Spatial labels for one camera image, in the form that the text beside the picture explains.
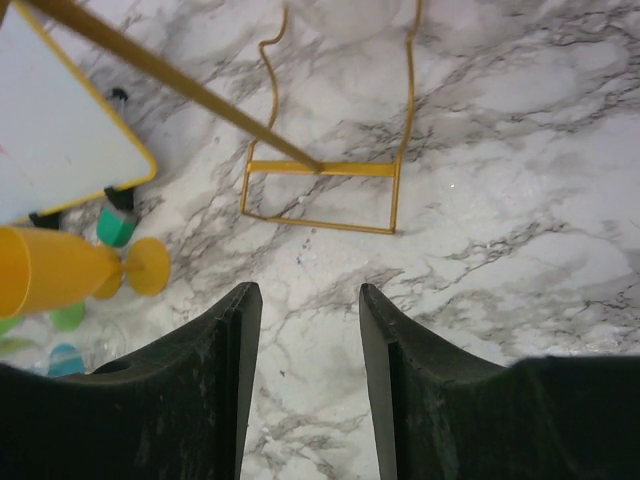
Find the yellow plastic wine glass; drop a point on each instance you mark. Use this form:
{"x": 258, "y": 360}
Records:
{"x": 44, "y": 269}

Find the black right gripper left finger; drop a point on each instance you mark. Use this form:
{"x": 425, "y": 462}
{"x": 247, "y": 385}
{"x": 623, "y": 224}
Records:
{"x": 176, "y": 408}

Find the green plastic wine glass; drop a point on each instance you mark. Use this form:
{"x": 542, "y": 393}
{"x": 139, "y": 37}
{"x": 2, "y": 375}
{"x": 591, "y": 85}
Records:
{"x": 44, "y": 324}

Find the yellow framed whiteboard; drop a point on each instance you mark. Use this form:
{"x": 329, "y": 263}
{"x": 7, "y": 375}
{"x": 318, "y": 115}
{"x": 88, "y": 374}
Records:
{"x": 62, "y": 143}

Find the teal whiteboard eraser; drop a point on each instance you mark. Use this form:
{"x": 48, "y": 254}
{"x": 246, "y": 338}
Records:
{"x": 115, "y": 227}

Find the orange plastic wine glass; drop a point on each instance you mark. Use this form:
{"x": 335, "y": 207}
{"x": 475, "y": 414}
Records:
{"x": 114, "y": 281}

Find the gold wire wine glass rack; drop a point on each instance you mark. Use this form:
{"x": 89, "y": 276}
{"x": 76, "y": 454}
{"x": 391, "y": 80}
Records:
{"x": 268, "y": 152}

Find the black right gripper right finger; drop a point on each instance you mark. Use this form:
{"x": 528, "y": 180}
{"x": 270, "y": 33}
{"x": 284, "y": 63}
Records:
{"x": 440, "y": 412}

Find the blue plastic wine glass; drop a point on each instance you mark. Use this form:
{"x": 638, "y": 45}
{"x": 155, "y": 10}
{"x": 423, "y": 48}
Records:
{"x": 65, "y": 360}

